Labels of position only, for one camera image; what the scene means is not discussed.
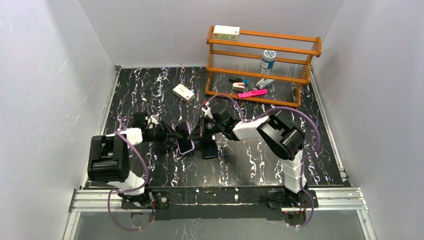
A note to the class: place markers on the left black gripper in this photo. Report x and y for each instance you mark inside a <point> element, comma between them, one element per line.
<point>166,133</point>

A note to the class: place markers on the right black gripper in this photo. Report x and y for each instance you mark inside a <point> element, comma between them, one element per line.
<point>201,128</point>

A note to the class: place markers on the pink-edged dark smartphone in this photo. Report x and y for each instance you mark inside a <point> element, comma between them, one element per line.
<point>184,137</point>

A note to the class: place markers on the lavender smartphone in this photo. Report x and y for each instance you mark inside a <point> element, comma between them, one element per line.
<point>190,150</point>

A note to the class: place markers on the black phone case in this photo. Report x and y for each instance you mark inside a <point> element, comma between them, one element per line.
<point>208,157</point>

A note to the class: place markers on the white smartphone dark screen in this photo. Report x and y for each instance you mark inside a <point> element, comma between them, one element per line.
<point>209,150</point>

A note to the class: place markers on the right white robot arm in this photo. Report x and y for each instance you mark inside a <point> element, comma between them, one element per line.
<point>285,141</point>

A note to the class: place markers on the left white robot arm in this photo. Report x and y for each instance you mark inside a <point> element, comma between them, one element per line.
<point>109,155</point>

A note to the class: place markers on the white red small box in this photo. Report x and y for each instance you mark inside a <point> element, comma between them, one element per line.
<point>184,93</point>

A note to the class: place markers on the beige small stapler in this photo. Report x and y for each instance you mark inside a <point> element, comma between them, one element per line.
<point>239,86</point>

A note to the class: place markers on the black teal marker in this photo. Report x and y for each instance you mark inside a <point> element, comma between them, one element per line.
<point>238,80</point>

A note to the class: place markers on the pink highlighter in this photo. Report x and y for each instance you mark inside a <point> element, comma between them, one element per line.
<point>253,93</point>

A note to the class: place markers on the white teal stapler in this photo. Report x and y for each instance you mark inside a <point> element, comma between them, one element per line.
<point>264,83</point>

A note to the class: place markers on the orange wooden shelf rack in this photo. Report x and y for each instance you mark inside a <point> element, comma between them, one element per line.
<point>241,59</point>

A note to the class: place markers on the blue white round jar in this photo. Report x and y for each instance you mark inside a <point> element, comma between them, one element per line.
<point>268,59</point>

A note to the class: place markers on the white box on shelf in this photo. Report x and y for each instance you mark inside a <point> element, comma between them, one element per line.
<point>224,32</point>

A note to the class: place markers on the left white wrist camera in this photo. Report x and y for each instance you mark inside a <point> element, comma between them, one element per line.
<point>152,121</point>

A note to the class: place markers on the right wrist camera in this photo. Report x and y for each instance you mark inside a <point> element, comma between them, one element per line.
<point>207,111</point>

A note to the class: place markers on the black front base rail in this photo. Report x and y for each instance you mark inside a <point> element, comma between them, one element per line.
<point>177,203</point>

